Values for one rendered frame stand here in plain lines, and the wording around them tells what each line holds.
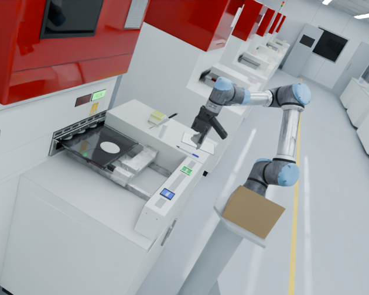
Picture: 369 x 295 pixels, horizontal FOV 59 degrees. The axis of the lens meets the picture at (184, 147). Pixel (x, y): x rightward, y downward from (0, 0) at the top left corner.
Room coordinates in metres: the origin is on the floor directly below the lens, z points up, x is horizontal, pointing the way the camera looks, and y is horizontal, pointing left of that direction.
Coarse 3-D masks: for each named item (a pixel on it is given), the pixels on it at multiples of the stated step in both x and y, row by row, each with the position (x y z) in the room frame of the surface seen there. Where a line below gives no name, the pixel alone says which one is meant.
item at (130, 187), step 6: (72, 156) 1.34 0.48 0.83; (78, 156) 1.33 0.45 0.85; (84, 162) 1.32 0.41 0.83; (90, 168) 1.32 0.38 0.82; (96, 168) 1.31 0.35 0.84; (102, 174) 1.31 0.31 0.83; (108, 174) 1.30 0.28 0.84; (126, 186) 1.29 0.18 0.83; (132, 186) 1.29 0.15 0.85; (132, 192) 1.28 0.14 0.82; (138, 192) 1.27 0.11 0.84; (144, 192) 1.28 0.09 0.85; (144, 198) 1.27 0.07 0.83
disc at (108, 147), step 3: (102, 144) 1.44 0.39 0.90; (105, 144) 1.45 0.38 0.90; (108, 144) 1.47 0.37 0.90; (111, 144) 1.48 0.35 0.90; (114, 144) 1.49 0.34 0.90; (102, 147) 1.41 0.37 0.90; (105, 147) 1.42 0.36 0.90; (108, 147) 1.43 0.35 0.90; (111, 147) 1.45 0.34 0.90; (114, 147) 1.46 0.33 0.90; (117, 147) 1.47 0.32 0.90; (105, 150) 1.40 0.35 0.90; (108, 150) 1.41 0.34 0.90; (111, 150) 1.42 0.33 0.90; (114, 150) 1.43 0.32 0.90; (117, 150) 1.44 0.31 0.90
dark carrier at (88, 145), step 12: (84, 132) 1.47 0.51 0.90; (96, 132) 1.53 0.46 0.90; (108, 132) 1.58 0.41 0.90; (72, 144) 1.33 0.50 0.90; (84, 144) 1.37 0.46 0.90; (96, 144) 1.42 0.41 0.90; (120, 144) 1.52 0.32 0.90; (132, 144) 1.57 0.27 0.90; (96, 156) 1.32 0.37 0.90; (108, 156) 1.36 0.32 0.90
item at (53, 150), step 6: (96, 120) 1.57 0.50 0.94; (102, 120) 1.64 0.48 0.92; (78, 126) 1.43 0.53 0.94; (84, 126) 1.47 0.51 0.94; (90, 126) 1.52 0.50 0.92; (66, 132) 1.33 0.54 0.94; (72, 132) 1.37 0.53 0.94; (54, 138) 1.25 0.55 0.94; (60, 138) 1.28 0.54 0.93; (54, 144) 1.25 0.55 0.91; (54, 150) 1.26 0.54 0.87; (60, 150) 1.31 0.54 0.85
